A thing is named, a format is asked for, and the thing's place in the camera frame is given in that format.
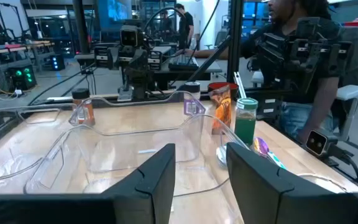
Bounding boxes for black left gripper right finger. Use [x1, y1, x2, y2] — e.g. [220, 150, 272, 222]
[225, 142, 358, 224]

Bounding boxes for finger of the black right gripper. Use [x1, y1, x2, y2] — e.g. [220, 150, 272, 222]
[94, 46, 120, 70]
[147, 49, 163, 72]

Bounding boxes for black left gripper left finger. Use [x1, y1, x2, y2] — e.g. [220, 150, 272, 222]
[0, 142, 177, 224]

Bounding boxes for iridescent rainbow metal spoon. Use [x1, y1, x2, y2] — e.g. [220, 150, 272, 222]
[252, 136, 288, 171]

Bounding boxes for clear plastic bin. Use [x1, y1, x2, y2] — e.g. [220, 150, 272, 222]
[0, 103, 78, 187]
[0, 113, 251, 224]
[68, 90, 207, 170]

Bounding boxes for silver spoon rainbow handle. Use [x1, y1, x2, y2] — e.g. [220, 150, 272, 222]
[215, 143, 229, 166]

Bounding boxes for black-lid purple-label spice jar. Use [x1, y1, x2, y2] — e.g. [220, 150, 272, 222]
[182, 81, 207, 116]

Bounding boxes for black-lid orange spice jar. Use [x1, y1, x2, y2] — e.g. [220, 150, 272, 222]
[71, 88, 96, 127]

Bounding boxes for green spice jar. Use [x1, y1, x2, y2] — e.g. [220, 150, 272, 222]
[234, 97, 259, 147]

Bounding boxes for orange taco seasoning packet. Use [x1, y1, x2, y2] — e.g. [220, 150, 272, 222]
[211, 84, 232, 135]

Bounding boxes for grey side desk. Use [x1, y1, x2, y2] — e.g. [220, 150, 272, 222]
[74, 45, 173, 68]

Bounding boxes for backlit keyboard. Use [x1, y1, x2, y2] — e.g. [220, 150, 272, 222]
[168, 53, 200, 72]

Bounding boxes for person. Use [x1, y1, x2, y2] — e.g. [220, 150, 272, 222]
[159, 9, 173, 34]
[174, 2, 195, 50]
[194, 0, 358, 144]

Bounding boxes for black pillar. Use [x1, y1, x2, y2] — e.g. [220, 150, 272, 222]
[71, 0, 92, 54]

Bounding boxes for blue display screen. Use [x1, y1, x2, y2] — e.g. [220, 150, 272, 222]
[106, 0, 134, 22]

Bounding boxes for black device blue lights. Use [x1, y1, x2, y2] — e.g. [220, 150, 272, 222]
[48, 54, 67, 72]

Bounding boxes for dark keyboard desk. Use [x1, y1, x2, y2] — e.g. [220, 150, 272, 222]
[154, 57, 223, 91]

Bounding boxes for red and black bowl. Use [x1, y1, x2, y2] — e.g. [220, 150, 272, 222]
[208, 82, 239, 101]

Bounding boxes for computer tower green lights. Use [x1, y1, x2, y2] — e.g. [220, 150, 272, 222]
[7, 63, 39, 91]

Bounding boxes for wooden workbench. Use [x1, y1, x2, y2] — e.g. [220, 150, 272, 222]
[0, 39, 55, 75]

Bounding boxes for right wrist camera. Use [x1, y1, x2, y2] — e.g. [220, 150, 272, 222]
[119, 24, 139, 48]

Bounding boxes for table-level camera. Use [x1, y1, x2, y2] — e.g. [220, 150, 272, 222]
[305, 129, 329, 157]

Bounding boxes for black camera cable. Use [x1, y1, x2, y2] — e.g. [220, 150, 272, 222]
[326, 143, 358, 183]

